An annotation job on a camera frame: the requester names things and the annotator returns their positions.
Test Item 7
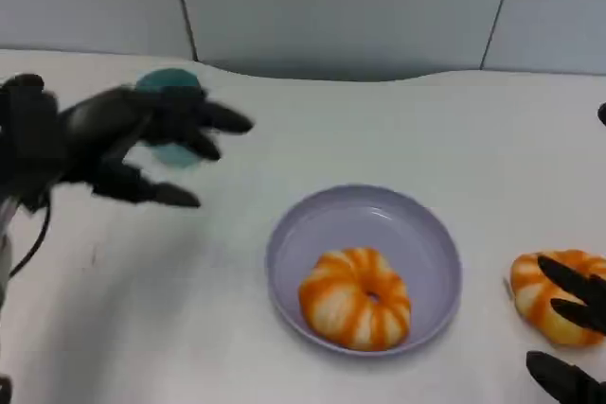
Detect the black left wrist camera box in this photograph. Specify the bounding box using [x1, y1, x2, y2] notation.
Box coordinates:
[0, 73, 62, 211]

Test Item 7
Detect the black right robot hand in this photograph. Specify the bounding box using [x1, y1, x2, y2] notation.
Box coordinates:
[526, 254, 606, 404]

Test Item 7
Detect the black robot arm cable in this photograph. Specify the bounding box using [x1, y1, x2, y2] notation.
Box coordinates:
[8, 190, 52, 278]

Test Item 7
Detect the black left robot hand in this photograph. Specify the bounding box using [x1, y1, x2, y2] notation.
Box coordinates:
[56, 84, 255, 209]

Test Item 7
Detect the lilac plate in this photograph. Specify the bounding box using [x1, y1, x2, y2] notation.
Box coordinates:
[264, 184, 463, 357]

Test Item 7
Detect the pale green mug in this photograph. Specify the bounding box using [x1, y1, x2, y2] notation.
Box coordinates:
[134, 67, 204, 172]

